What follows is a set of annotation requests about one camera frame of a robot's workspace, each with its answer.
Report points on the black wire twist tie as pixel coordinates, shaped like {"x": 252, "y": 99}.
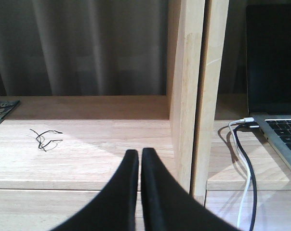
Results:
{"x": 44, "y": 143}

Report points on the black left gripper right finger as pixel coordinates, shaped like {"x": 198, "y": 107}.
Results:
{"x": 167, "y": 206}

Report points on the grey curtain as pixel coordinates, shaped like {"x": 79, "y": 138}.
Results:
{"x": 83, "y": 47}

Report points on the silver laptop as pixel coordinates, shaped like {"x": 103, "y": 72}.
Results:
{"x": 268, "y": 50}

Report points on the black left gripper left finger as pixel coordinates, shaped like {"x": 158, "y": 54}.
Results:
{"x": 113, "y": 208}

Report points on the wooden shelf unit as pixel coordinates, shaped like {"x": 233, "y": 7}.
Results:
{"x": 39, "y": 190}

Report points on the dark magazine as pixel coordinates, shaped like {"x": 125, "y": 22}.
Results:
{"x": 6, "y": 107}

